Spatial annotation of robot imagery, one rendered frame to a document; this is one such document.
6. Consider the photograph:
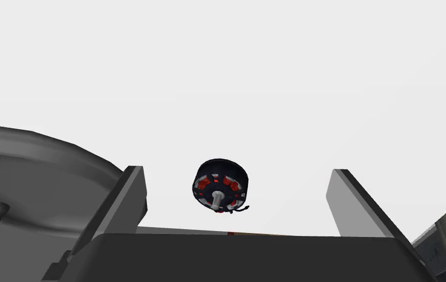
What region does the black and red round motor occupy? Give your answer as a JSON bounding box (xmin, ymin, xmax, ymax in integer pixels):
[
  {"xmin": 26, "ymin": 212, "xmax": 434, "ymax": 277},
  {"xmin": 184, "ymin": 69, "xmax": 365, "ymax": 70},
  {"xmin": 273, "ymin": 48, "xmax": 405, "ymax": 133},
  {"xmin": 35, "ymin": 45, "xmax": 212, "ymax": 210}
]
[{"xmin": 192, "ymin": 158, "xmax": 250, "ymax": 214}]

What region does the grey round sink basin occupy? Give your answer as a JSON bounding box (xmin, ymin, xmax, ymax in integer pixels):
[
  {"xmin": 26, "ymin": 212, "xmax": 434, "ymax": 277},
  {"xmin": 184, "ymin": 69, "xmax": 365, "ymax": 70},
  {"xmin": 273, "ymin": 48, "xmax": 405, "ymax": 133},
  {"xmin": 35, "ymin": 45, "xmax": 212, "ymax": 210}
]
[{"xmin": 0, "ymin": 124, "xmax": 124, "ymax": 235}]

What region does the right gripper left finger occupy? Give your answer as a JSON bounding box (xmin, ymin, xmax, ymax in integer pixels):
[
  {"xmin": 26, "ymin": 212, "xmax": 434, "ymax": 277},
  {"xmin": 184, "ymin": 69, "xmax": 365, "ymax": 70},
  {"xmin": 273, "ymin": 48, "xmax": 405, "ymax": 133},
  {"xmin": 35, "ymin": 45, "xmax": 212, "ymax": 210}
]
[{"xmin": 69, "ymin": 165, "xmax": 148, "ymax": 257}]

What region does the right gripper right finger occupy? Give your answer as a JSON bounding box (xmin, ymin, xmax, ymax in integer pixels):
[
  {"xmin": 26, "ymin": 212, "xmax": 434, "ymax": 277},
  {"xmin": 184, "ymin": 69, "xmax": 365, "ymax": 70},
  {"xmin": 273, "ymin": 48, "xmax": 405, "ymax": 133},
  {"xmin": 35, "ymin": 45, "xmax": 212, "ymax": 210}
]
[{"xmin": 326, "ymin": 169, "xmax": 412, "ymax": 246}]

